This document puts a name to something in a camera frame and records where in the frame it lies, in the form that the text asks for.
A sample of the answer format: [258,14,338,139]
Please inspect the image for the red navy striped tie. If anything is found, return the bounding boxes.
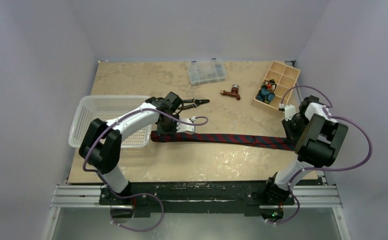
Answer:
[150,131,296,151]

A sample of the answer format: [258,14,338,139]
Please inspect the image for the white plastic basket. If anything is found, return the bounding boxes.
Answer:
[68,95,153,149]

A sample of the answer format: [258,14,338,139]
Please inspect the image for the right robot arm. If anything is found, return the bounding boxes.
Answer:
[262,95,349,204]

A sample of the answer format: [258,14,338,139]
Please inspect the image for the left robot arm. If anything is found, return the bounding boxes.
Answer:
[78,92,183,205]

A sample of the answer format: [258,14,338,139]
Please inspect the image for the black pliers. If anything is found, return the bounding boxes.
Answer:
[178,98,210,111]

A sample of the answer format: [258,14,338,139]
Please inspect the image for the blue patterned rolled tie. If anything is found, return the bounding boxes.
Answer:
[255,87,276,105]

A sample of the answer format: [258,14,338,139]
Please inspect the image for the clear plastic organizer box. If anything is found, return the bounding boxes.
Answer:
[186,58,227,86]

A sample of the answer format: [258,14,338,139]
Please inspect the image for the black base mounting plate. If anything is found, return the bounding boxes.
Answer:
[99,180,294,220]

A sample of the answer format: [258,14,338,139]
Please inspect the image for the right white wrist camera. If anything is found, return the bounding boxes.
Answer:
[278,103,297,121]

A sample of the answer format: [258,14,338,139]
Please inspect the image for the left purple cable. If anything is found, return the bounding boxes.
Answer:
[82,107,209,231]

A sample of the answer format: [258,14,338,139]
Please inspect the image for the purple cable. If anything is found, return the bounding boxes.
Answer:
[265,85,373,226]
[82,107,209,231]

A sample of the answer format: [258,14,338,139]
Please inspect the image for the aluminium frame rail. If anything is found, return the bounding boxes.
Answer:
[43,180,351,240]

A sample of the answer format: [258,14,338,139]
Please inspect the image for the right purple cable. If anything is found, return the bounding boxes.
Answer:
[265,85,373,226]

